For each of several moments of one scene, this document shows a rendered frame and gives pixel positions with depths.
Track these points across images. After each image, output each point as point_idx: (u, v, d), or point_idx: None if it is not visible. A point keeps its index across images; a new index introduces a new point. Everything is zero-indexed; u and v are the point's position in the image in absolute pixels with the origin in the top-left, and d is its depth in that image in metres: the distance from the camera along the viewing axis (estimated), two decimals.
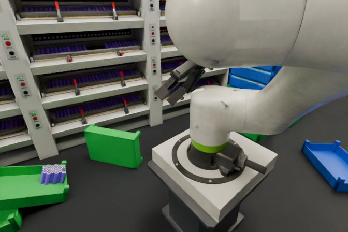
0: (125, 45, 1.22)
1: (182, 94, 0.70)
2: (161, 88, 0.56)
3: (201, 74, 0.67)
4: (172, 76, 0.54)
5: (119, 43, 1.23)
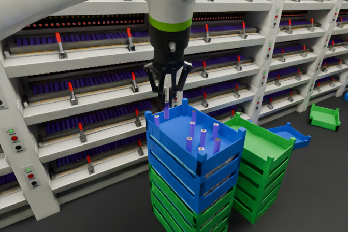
0: None
1: (174, 95, 0.61)
2: None
3: (185, 70, 0.53)
4: (157, 89, 0.60)
5: None
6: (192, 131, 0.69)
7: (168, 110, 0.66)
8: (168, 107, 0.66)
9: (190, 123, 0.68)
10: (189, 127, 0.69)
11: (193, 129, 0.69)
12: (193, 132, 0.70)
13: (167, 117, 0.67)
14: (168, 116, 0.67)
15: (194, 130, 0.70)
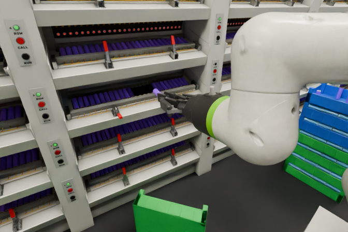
0: (177, 85, 0.96)
1: (162, 98, 0.60)
2: None
3: (171, 105, 0.50)
4: None
5: (170, 82, 0.97)
6: None
7: (157, 93, 0.67)
8: None
9: None
10: None
11: None
12: None
13: (155, 89, 0.69)
14: (154, 90, 0.69)
15: None
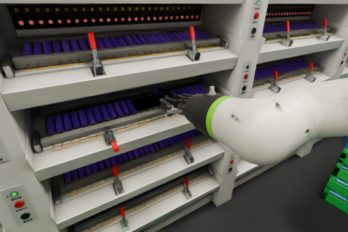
0: None
1: (162, 98, 0.60)
2: None
3: (171, 105, 0.50)
4: None
5: (184, 91, 0.73)
6: None
7: (157, 93, 0.67)
8: None
9: None
10: None
11: None
12: None
13: (155, 89, 0.69)
14: (154, 90, 0.69)
15: None
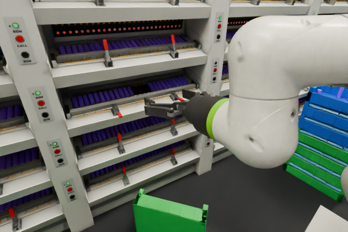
0: (177, 84, 0.96)
1: None
2: (146, 100, 0.58)
3: None
4: (148, 106, 0.54)
5: (170, 81, 0.97)
6: None
7: (150, 87, 0.92)
8: (151, 88, 0.91)
9: None
10: None
11: None
12: None
13: (149, 83, 0.93)
14: (148, 84, 0.93)
15: None
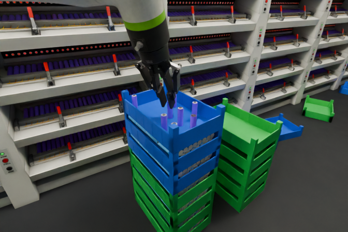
0: None
1: (172, 97, 0.60)
2: (162, 96, 0.65)
3: (173, 73, 0.51)
4: None
5: None
6: (170, 110, 0.66)
7: None
8: None
9: (167, 101, 0.65)
10: (167, 106, 0.66)
11: (171, 108, 0.66)
12: (172, 112, 0.66)
13: None
14: None
15: (172, 109, 0.67)
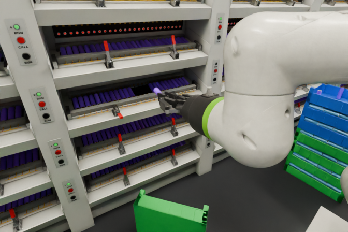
0: (177, 85, 0.96)
1: (162, 98, 0.60)
2: None
3: (169, 105, 0.50)
4: None
5: (171, 82, 0.97)
6: None
7: (150, 87, 0.92)
8: (152, 88, 0.91)
9: None
10: None
11: None
12: (156, 92, 0.67)
13: (149, 84, 0.94)
14: (149, 84, 0.93)
15: (157, 95, 0.67)
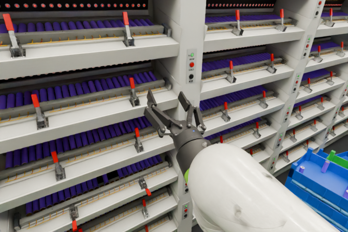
0: (148, 164, 0.89)
1: None
2: (150, 96, 0.59)
3: None
4: (149, 106, 0.56)
5: (141, 160, 0.90)
6: (103, 176, 0.82)
7: (117, 171, 0.85)
8: (119, 173, 0.84)
9: (107, 182, 0.80)
10: (106, 178, 0.82)
11: (103, 178, 0.82)
12: (102, 175, 0.83)
13: None
14: None
15: (102, 177, 0.83)
